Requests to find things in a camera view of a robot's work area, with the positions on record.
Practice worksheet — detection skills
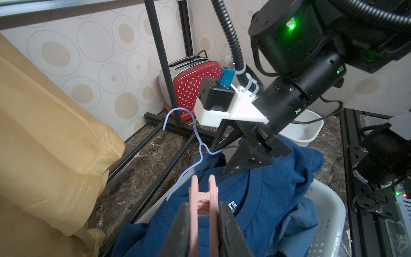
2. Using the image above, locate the white plastic bin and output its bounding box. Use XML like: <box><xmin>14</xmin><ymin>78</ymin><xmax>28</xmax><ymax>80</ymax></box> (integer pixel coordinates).
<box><xmin>279</xmin><ymin>110</ymin><xmax>324</xmax><ymax>147</ymax></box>

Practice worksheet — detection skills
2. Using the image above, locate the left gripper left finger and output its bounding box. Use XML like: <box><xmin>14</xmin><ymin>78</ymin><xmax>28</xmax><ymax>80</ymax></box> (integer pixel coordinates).
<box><xmin>157</xmin><ymin>202</ymin><xmax>190</xmax><ymax>257</ymax></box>

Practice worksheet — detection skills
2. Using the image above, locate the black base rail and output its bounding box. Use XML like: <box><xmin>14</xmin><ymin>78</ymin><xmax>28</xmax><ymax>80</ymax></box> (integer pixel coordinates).
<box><xmin>340</xmin><ymin>109</ymin><xmax>411</xmax><ymax>257</ymax></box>

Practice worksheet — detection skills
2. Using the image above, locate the tan yellow t-shirt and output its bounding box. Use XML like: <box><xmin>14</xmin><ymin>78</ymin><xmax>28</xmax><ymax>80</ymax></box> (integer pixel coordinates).
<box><xmin>1</xmin><ymin>37</ymin><xmax>125</xmax><ymax>257</ymax></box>

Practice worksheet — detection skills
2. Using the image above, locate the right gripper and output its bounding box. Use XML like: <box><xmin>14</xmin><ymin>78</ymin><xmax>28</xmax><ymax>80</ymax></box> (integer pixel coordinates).
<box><xmin>209</xmin><ymin>120</ymin><xmax>292</xmax><ymax>178</ymax></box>

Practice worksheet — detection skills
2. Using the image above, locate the slate blue t-shirt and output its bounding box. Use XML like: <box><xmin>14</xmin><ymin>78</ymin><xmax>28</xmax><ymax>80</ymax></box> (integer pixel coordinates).
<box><xmin>265</xmin><ymin>197</ymin><xmax>319</xmax><ymax>257</ymax></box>

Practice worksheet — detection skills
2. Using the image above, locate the red toaster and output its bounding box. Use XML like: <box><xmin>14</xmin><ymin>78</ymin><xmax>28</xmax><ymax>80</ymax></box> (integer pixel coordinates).
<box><xmin>169</xmin><ymin>50</ymin><xmax>222</xmax><ymax>112</ymax></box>

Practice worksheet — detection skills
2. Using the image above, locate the light blue hanger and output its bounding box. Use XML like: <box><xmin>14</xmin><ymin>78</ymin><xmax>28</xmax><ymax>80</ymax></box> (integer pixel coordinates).
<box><xmin>162</xmin><ymin>107</ymin><xmax>240</xmax><ymax>201</ymax></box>

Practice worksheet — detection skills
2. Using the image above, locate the black clothes rack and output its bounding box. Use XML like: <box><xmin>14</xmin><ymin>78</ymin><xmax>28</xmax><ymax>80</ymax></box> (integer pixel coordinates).
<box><xmin>99</xmin><ymin>0</ymin><xmax>232</xmax><ymax>257</ymax></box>

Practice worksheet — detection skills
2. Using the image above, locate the dark blue t-shirt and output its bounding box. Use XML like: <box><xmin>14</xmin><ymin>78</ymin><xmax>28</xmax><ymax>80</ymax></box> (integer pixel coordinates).
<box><xmin>112</xmin><ymin>140</ymin><xmax>324</xmax><ymax>257</ymax></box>

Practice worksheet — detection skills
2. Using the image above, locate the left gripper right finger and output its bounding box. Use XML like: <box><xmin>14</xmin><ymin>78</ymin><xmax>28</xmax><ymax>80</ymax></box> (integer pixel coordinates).
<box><xmin>218</xmin><ymin>202</ymin><xmax>254</xmax><ymax>257</ymax></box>

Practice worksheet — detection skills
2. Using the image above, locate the white plastic basket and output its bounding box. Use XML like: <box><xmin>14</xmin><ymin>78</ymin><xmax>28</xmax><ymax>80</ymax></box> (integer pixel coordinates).
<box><xmin>134</xmin><ymin>175</ymin><xmax>347</xmax><ymax>257</ymax></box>

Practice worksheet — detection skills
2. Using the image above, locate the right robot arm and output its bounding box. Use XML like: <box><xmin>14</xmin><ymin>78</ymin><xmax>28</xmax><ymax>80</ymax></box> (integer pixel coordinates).
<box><xmin>212</xmin><ymin>1</ymin><xmax>411</xmax><ymax>177</ymax></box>

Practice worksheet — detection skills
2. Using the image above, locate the salmon pink clothespin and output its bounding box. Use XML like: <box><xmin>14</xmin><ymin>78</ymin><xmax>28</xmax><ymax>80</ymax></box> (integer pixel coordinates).
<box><xmin>188</xmin><ymin>175</ymin><xmax>219</xmax><ymax>257</ymax></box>

